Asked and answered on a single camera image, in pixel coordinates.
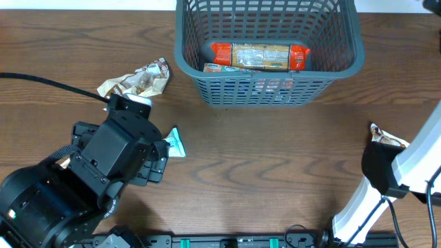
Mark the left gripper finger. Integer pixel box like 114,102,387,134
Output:
129,157,168,187
71,122,99,148

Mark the Kleenex tissue multipack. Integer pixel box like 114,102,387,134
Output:
202,62,294,103

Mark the orange tan pasta package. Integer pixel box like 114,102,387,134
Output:
210,42,311,71

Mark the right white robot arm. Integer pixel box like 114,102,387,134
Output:
320,107,440,247

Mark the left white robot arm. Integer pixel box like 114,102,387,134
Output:
1,110,162,247

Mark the teal wrapped snack pack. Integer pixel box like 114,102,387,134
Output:
165,127,186,158

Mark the crumpled beige paper bag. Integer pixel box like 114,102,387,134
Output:
60,158,70,169

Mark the beige snack bag with window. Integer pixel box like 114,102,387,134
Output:
97,58,170,99

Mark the beige cookie bag right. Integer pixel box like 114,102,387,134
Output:
370,123,410,148

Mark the grey plastic mesh basket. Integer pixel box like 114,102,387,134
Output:
174,0,365,107

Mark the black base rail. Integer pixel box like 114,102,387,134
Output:
71,226,399,248

